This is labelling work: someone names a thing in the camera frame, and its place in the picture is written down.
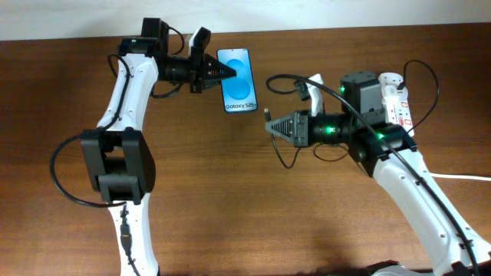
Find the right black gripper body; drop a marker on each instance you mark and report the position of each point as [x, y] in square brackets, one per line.
[301, 128]

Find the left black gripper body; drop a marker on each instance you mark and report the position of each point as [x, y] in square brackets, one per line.
[186, 70]

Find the blue Galaxy smartphone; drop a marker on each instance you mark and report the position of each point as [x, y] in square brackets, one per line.
[238, 93]

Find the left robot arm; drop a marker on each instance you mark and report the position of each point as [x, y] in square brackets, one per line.
[118, 160]

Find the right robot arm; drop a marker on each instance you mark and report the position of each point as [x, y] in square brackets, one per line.
[355, 116]

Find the white USB charger plug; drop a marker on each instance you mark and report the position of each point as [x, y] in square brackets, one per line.
[390, 93]

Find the white power strip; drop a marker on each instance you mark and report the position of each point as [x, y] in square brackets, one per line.
[396, 112]

